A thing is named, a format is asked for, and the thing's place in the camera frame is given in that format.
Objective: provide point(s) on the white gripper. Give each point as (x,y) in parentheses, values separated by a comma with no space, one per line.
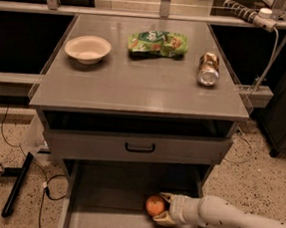
(182,208)

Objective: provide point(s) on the orange fruit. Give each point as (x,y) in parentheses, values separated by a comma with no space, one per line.
(154,205)

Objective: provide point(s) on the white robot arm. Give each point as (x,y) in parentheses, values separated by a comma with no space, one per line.
(209,212)

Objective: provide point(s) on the open middle grey drawer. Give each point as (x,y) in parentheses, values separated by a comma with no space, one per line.
(113,194)

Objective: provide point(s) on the grey drawer cabinet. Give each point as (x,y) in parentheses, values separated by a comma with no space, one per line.
(125,83)

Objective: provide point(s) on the top grey drawer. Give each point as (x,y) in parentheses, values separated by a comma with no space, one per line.
(126,137)

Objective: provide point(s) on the crushed metal can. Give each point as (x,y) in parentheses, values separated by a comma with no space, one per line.
(208,69)

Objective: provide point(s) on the black floor stand bar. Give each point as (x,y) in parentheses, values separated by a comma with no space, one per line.
(23,171)

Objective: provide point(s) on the green snack bag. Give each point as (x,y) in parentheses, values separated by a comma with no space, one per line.
(158,43)

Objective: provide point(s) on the white paper bowl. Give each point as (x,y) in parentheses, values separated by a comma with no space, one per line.
(88,49)

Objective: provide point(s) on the white cylindrical device with cap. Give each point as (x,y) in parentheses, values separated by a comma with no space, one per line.
(261,18)

